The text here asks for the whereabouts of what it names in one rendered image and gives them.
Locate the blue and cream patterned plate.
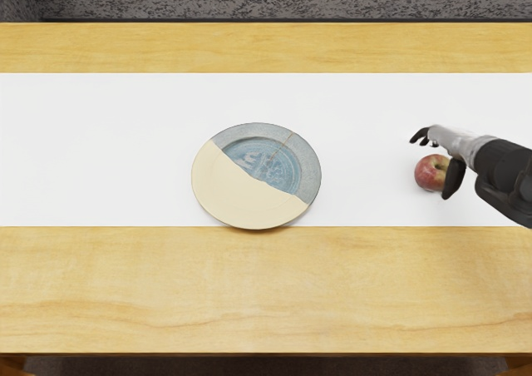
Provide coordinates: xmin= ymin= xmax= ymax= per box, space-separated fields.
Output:
xmin=191 ymin=121 xmax=323 ymax=230

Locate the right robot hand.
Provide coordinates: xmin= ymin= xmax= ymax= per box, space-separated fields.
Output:
xmin=409 ymin=124 xmax=488 ymax=201

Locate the red apple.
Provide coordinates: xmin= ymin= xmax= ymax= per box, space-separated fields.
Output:
xmin=414 ymin=154 xmax=451 ymax=193

